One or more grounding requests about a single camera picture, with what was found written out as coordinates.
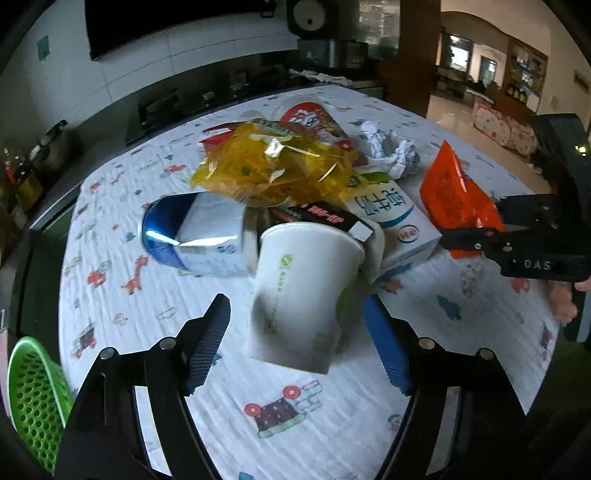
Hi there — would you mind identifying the white milk carton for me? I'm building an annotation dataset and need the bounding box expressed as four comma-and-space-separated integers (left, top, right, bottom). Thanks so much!
341, 168, 443, 284

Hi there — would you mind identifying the group of condiment bottles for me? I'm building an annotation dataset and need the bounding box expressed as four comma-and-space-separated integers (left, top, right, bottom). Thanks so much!
0, 147, 45, 219

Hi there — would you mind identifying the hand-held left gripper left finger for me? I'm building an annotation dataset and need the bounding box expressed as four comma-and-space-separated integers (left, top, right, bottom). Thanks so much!
55, 293, 232, 480

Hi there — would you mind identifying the red snack tube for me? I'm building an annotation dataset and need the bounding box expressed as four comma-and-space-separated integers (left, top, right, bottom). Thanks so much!
276, 98, 354, 149

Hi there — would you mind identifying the person's right hand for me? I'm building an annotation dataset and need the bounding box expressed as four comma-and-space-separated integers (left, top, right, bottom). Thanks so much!
551, 276, 591, 325

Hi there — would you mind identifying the black wall panel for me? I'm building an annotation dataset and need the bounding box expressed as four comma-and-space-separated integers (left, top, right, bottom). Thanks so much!
85, 0, 297, 62

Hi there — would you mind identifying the crumpled white paper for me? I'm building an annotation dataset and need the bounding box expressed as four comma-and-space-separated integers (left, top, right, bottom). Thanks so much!
359, 120, 422, 180

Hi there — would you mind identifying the orange snack packet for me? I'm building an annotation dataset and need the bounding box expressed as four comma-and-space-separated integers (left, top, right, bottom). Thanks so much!
418, 139, 507, 260

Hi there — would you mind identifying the green plastic basket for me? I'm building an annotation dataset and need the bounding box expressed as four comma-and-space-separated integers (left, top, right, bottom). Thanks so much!
6, 336, 75, 476

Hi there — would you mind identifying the printed white tablecloth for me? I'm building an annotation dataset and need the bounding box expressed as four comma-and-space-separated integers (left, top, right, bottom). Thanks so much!
59, 84, 561, 480

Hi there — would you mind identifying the black countertop appliance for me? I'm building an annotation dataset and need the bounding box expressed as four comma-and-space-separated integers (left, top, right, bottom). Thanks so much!
297, 39, 370, 71

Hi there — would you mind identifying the black gas stove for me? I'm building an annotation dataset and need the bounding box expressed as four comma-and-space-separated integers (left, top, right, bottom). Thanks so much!
124, 88, 219, 145

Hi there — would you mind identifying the white rag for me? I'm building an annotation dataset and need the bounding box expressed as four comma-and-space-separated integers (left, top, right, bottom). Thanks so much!
289, 68, 354, 87

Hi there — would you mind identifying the brown wooden pillar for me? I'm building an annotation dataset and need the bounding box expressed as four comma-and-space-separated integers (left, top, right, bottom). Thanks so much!
398, 0, 443, 117

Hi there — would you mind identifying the wooden display cabinet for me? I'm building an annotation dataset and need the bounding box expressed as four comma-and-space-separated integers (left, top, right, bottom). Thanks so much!
502, 36, 551, 114

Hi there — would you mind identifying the white paper cup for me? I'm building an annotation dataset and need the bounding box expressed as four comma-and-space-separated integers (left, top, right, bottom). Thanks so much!
244, 222, 366, 376

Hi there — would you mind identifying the yellow plastic wrapper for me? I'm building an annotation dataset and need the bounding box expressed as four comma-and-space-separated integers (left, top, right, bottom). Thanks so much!
191, 119, 357, 208

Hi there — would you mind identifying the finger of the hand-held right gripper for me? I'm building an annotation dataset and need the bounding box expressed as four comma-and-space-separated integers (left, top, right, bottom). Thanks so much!
438, 226, 514, 266
490, 194, 561, 230

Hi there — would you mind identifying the blue white metal can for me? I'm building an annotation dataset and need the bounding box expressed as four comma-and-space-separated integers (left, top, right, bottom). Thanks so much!
140, 191, 260, 280

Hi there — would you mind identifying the printed sofa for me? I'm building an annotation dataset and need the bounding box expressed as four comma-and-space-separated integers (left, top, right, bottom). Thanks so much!
471, 102, 537, 156

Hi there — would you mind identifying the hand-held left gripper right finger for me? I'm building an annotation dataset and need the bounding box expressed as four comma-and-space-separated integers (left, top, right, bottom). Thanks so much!
362, 295, 539, 480

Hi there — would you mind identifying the small black box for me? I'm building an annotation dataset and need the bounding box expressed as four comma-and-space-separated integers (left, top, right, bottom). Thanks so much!
267, 202, 376, 244

